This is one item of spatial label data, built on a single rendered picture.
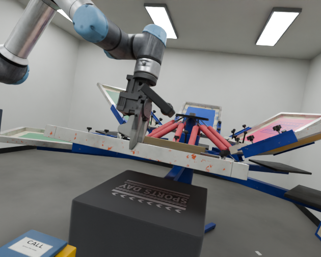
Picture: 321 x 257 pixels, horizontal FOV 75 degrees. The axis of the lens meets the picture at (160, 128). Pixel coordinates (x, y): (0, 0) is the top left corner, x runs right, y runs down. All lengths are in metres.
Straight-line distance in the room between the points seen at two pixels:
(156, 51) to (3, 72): 0.65
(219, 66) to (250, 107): 1.21
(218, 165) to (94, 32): 0.44
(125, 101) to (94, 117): 5.56
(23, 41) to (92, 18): 0.49
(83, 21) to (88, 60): 5.91
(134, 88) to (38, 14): 0.51
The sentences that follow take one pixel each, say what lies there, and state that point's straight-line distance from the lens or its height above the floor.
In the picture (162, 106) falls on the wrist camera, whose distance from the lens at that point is 0.57.
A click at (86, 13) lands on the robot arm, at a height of 1.48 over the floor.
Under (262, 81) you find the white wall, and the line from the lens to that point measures 5.45.
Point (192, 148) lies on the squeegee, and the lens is 1.13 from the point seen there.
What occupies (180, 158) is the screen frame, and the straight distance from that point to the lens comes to 0.54.
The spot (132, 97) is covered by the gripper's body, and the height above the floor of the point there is 1.31.
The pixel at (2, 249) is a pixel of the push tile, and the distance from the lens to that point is 0.56.
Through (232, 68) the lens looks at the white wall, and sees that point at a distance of 5.43.
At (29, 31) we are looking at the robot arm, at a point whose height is 1.51.
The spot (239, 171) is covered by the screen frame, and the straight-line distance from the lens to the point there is 0.55.
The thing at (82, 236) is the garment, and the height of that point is 0.84.
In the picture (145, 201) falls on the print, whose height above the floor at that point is 0.95.
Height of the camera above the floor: 1.28
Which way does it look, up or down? 3 degrees down
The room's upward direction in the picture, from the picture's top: 9 degrees clockwise
